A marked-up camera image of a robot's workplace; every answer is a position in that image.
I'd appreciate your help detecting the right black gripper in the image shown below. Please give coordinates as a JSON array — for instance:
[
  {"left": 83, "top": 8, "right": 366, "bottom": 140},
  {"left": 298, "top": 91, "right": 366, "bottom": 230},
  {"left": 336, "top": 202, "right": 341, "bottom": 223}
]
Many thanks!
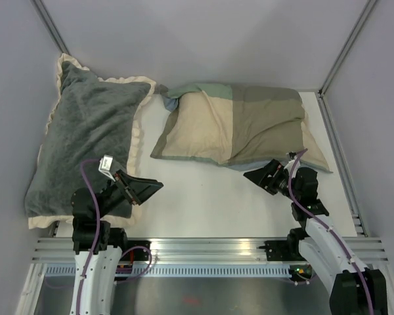
[{"left": 244, "top": 159, "right": 300, "bottom": 201}]

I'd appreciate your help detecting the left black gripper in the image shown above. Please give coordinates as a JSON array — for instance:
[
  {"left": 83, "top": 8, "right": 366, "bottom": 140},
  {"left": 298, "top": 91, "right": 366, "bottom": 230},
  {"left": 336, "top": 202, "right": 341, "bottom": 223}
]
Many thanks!
[{"left": 95, "top": 169, "right": 163, "bottom": 219}]

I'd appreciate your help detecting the patchwork and blue pillowcase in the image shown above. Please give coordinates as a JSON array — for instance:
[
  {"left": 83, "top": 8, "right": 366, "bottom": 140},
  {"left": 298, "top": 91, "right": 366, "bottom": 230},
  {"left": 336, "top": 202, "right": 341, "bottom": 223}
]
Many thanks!
[{"left": 150, "top": 83, "right": 330, "bottom": 172}]

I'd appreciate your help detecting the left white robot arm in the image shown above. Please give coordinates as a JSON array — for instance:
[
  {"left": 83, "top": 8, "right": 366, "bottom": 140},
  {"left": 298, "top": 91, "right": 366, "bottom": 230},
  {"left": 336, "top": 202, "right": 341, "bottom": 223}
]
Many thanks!
[{"left": 70, "top": 170, "right": 163, "bottom": 314}]

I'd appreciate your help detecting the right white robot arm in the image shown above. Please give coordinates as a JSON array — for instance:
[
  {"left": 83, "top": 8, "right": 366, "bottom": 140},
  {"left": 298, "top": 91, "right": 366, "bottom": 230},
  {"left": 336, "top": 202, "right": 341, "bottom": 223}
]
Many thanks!
[{"left": 244, "top": 155, "right": 388, "bottom": 314}]

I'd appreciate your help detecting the grey plush pillow cream trim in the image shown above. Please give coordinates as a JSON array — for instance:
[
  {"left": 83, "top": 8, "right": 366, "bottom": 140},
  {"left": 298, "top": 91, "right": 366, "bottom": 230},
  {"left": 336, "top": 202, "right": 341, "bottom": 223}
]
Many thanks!
[{"left": 24, "top": 54, "right": 157, "bottom": 229}]

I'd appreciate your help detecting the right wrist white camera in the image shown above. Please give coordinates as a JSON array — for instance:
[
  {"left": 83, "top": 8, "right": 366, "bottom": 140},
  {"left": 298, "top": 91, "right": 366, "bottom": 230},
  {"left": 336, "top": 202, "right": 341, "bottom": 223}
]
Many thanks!
[{"left": 287, "top": 152, "right": 298, "bottom": 161}]

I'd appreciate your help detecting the wrist white camera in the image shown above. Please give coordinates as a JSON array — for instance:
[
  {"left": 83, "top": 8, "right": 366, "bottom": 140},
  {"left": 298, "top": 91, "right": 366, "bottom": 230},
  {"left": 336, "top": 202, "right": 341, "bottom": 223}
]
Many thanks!
[
  {"left": 98, "top": 155, "right": 115, "bottom": 181},
  {"left": 287, "top": 152, "right": 298, "bottom": 161}
]

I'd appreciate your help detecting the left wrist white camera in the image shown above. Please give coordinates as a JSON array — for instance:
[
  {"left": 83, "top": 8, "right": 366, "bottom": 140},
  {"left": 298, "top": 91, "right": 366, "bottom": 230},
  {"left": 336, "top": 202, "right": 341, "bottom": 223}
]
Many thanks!
[{"left": 98, "top": 155, "right": 115, "bottom": 181}]

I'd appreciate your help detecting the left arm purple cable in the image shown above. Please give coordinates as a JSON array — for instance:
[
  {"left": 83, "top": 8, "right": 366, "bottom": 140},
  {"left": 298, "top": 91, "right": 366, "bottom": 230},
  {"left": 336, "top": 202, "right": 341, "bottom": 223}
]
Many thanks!
[{"left": 74, "top": 158, "right": 152, "bottom": 315}]

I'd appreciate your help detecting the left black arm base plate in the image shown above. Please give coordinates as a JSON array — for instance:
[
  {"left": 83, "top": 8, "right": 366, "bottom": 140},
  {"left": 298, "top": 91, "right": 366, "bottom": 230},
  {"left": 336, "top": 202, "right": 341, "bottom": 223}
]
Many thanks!
[{"left": 120, "top": 240, "right": 151, "bottom": 264}]

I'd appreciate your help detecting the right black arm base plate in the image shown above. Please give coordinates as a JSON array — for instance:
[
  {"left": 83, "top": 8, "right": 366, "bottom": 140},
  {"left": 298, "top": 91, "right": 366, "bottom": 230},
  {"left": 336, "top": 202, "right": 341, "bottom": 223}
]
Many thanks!
[{"left": 257, "top": 240, "right": 305, "bottom": 262}]

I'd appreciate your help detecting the aluminium front rail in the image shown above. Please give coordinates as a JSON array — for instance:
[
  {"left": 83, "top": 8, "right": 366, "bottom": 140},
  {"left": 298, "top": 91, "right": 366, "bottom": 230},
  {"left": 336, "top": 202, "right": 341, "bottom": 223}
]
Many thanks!
[{"left": 32, "top": 236, "right": 389, "bottom": 263}]

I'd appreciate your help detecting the aluminium rail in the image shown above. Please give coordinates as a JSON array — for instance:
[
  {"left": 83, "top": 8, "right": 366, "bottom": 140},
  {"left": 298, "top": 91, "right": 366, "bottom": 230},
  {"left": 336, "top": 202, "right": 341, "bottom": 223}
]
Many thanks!
[
  {"left": 32, "top": 236, "right": 389, "bottom": 263},
  {"left": 315, "top": 91, "right": 370, "bottom": 238}
]

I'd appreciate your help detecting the right side aluminium rail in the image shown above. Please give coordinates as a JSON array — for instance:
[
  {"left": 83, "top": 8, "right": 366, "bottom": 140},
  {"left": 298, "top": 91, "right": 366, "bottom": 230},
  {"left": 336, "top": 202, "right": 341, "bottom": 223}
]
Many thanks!
[{"left": 315, "top": 91, "right": 370, "bottom": 238}]

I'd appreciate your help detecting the slotted white cable duct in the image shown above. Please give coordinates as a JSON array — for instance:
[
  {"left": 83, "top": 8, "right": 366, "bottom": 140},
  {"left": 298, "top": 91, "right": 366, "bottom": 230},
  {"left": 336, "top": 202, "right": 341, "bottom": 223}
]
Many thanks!
[{"left": 44, "top": 264, "right": 313, "bottom": 278}]

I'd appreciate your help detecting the right aluminium frame post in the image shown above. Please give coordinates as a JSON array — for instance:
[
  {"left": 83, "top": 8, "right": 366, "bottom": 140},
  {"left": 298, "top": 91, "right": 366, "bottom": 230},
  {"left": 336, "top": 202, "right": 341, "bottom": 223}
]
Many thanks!
[{"left": 318, "top": 0, "right": 379, "bottom": 98}]

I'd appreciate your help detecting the aluminium frame post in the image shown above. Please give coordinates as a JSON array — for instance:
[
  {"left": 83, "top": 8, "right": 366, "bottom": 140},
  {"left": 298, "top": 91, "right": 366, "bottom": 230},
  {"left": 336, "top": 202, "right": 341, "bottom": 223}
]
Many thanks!
[
  {"left": 30, "top": 0, "right": 70, "bottom": 54},
  {"left": 318, "top": 0, "right": 379, "bottom": 98}
]

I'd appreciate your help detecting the left aluminium frame post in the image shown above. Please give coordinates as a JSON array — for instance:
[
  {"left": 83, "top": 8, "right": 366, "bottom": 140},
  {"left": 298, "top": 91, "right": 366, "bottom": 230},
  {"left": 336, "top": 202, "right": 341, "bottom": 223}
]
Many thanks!
[{"left": 30, "top": 0, "right": 70, "bottom": 54}]

